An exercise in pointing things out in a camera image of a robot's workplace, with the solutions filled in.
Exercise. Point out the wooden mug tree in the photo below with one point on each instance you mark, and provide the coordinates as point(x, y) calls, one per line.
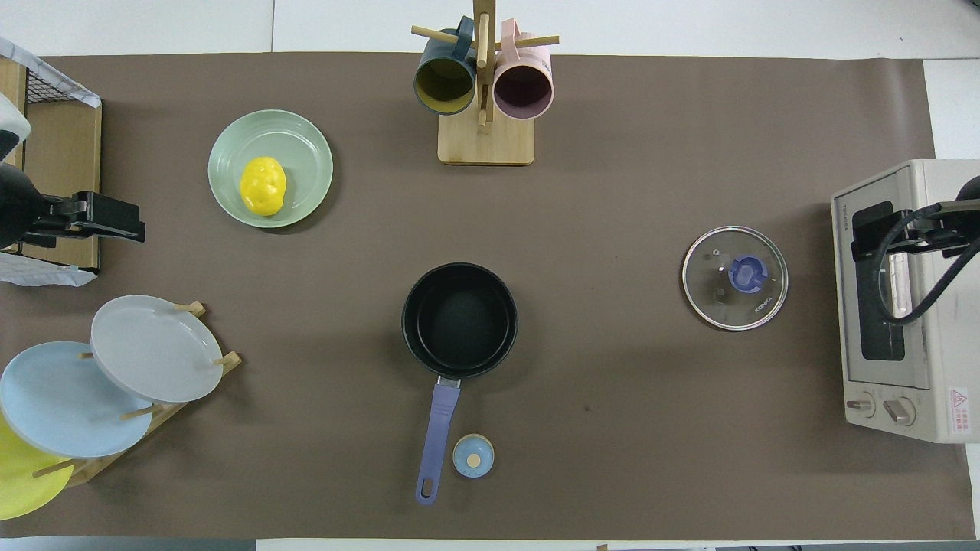
point(486, 145)

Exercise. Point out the glass lid blue knob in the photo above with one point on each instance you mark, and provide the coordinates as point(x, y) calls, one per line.
point(746, 274)

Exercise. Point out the small blue bell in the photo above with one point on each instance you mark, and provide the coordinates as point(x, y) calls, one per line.
point(473, 459)

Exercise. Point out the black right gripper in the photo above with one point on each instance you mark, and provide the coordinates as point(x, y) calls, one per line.
point(869, 222)

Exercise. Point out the dark wooden shelf board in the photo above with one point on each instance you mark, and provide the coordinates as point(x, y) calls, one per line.
point(65, 153)

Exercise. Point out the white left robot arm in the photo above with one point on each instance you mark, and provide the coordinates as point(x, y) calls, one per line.
point(15, 203)

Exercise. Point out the light wooden shelf board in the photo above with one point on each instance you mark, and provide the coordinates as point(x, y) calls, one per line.
point(9, 76)

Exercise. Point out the yellow plate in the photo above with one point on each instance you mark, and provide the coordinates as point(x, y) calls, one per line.
point(23, 490)

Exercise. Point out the light blue plate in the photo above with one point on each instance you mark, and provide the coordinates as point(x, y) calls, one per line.
point(61, 405)

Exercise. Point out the light green plate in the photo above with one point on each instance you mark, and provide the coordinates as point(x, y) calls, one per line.
point(298, 153)

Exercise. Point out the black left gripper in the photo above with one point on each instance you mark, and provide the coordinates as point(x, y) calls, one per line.
point(103, 210)

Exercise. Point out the beige toaster oven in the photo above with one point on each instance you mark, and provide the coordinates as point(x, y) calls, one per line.
point(922, 184)

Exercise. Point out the white checked cloth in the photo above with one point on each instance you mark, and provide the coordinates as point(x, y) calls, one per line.
point(53, 73)
point(38, 272)

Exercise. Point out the brown table mat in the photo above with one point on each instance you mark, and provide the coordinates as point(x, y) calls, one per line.
point(612, 421)

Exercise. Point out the pink mug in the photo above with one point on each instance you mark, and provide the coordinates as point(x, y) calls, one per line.
point(523, 88)

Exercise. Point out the dark blue mug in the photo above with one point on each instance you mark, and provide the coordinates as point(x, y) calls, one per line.
point(444, 80)

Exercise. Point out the grey plate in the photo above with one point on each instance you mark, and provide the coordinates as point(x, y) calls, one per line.
point(153, 348)

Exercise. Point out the wooden plate rack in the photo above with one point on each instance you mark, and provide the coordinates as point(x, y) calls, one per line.
point(84, 471)

